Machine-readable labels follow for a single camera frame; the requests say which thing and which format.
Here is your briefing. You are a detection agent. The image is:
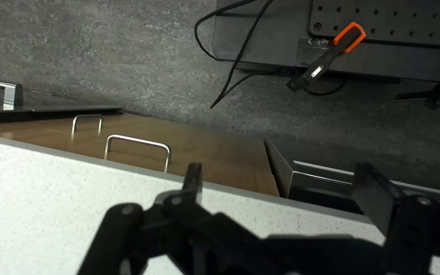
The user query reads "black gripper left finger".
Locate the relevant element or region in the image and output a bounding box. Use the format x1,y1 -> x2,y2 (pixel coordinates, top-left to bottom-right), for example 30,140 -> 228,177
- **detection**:
76,162 -> 283,275

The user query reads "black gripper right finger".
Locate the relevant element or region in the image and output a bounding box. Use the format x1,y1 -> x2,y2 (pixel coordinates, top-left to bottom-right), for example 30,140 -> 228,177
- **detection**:
350,160 -> 440,275

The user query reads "open grey drawer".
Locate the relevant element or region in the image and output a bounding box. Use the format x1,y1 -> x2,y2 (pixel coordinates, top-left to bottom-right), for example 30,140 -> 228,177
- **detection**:
263,136 -> 440,215

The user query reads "wooden base cabinet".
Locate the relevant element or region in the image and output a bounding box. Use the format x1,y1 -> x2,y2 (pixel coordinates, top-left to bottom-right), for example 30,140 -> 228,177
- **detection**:
0,111 -> 281,197

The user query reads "black perforated breadboard table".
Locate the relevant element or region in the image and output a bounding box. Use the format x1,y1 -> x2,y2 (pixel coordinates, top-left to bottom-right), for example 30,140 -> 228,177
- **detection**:
211,0 -> 440,85

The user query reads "silver appliance handle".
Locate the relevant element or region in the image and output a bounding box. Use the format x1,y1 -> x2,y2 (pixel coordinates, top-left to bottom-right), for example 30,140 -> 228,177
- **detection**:
0,75 -> 24,113

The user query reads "thin black cable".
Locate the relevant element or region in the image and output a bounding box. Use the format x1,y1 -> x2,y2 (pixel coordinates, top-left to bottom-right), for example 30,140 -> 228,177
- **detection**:
194,0 -> 278,110

